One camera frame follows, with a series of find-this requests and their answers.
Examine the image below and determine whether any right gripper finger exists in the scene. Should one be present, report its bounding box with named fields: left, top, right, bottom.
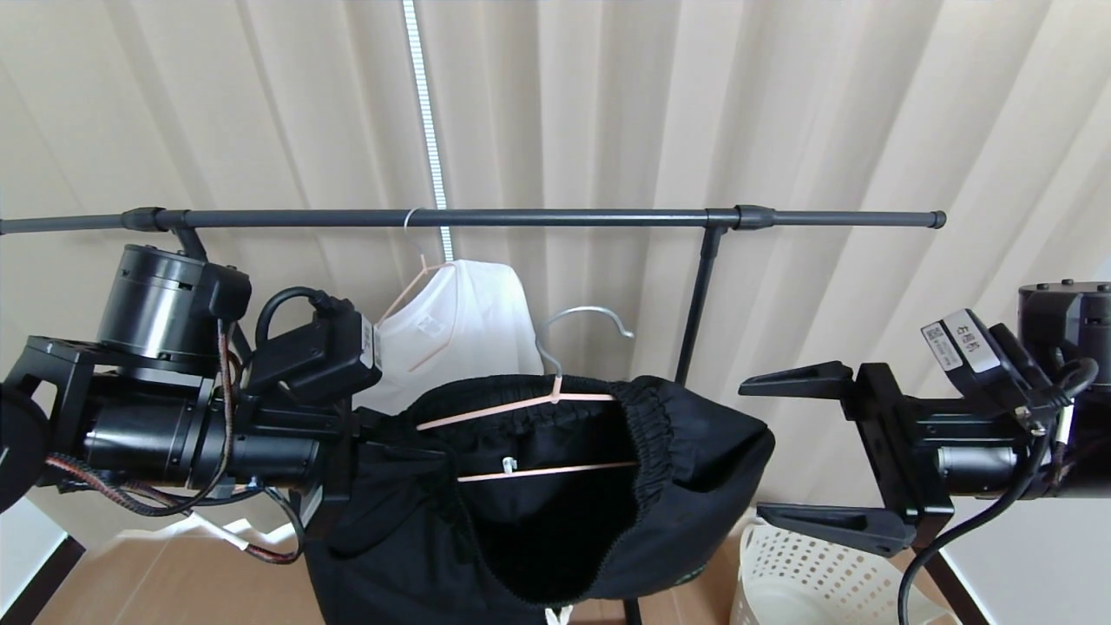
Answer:
left=754, top=502, right=918, bottom=559
left=740, top=361, right=858, bottom=401

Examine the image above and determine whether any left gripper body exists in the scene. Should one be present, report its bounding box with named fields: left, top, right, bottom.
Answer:
left=82, top=379, right=362, bottom=532

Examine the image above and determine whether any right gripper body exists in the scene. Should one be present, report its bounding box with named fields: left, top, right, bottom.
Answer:
left=853, top=362, right=1057, bottom=549

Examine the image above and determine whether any black garment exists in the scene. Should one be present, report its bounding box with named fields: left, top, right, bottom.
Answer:
left=304, top=373, right=776, bottom=625

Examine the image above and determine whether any pink clothes hanger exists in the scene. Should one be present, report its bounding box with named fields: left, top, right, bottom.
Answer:
left=417, top=306, right=641, bottom=484
left=380, top=209, right=458, bottom=374

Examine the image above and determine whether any white printed t-shirt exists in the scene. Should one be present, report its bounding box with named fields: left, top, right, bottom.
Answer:
left=356, top=259, right=546, bottom=418

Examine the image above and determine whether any white laundry basket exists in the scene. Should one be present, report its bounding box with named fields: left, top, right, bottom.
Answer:
left=729, top=518, right=956, bottom=625

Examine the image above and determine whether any black clothes rack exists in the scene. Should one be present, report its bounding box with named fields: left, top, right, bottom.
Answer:
left=0, top=206, right=948, bottom=625

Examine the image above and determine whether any black cable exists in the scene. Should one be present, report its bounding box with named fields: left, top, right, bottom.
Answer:
left=897, top=359, right=1101, bottom=625

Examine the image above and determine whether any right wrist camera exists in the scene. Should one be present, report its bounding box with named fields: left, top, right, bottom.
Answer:
left=920, top=308, right=1100, bottom=411

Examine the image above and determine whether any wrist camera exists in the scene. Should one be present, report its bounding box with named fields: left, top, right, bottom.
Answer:
left=246, top=286, right=384, bottom=406
left=920, top=308, right=1100, bottom=411

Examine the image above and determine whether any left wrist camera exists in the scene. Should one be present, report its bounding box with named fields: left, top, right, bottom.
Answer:
left=246, top=286, right=384, bottom=406

